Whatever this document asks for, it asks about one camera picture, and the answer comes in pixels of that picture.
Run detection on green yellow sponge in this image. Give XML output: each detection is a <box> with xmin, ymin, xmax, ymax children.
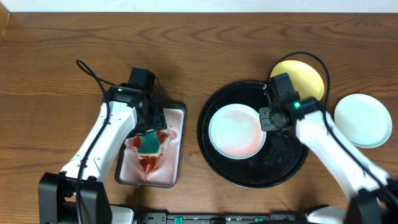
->
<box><xmin>137</xmin><ymin>131</ymin><xmax>160</xmax><ymax>156</ymax></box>

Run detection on yellow plate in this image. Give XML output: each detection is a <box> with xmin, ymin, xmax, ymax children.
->
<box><xmin>271</xmin><ymin>60</ymin><xmax>325</xmax><ymax>101</ymax></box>

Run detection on light blue plate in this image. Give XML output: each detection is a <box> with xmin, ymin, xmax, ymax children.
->
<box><xmin>334</xmin><ymin>93</ymin><xmax>392</xmax><ymax>148</ymax></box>
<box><xmin>208</xmin><ymin>104</ymin><xmax>267</xmax><ymax>160</ymax></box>

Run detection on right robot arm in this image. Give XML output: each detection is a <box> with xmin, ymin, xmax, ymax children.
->
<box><xmin>259</xmin><ymin>96</ymin><xmax>397</xmax><ymax>223</ymax></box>

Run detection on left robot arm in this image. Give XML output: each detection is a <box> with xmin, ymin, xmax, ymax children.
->
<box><xmin>38</xmin><ymin>86</ymin><xmax>166</xmax><ymax>223</ymax></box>

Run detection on round black serving tray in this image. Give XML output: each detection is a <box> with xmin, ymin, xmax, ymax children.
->
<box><xmin>197</xmin><ymin>81</ymin><xmax>308</xmax><ymax>189</ymax></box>

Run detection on black rectangular soapy tray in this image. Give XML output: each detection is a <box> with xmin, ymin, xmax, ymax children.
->
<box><xmin>114</xmin><ymin>105</ymin><xmax>185</xmax><ymax>188</ymax></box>

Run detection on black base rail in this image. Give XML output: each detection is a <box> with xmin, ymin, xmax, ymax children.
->
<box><xmin>132</xmin><ymin>212</ymin><xmax>309</xmax><ymax>224</ymax></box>

